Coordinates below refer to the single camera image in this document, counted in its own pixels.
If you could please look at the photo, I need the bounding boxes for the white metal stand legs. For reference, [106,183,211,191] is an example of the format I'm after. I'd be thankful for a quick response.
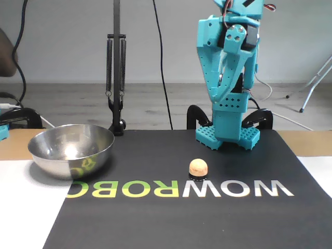
[285,54,332,114]

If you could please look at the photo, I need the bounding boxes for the black printed mat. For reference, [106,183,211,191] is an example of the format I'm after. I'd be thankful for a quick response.
[42,129,332,249]

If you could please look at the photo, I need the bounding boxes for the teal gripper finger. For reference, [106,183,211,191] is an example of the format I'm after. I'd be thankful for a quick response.
[197,47,225,102]
[214,23,256,101]

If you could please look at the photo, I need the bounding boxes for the metal bowl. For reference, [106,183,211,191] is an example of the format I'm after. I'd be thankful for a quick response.
[27,123,115,181]

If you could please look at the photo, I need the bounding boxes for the black coil spring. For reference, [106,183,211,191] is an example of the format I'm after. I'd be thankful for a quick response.
[105,38,114,97]
[119,38,127,97]

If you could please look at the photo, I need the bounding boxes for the tan cork ball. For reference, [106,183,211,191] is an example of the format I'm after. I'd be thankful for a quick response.
[189,158,209,181]

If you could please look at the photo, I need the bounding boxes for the black table clamp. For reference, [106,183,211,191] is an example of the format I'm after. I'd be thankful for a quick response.
[186,104,213,130]
[0,107,44,130]
[242,108,273,130]

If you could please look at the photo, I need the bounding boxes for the black camera stand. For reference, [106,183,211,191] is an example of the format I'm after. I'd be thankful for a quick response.
[107,0,128,137]

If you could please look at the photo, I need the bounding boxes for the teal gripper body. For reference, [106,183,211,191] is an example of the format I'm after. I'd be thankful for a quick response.
[198,14,260,51]

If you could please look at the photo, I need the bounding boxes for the black cable with plug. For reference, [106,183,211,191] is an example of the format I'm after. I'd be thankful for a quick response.
[0,92,23,107]

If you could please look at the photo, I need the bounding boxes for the thick black cable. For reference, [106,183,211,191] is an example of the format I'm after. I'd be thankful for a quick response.
[11,0,29,107]

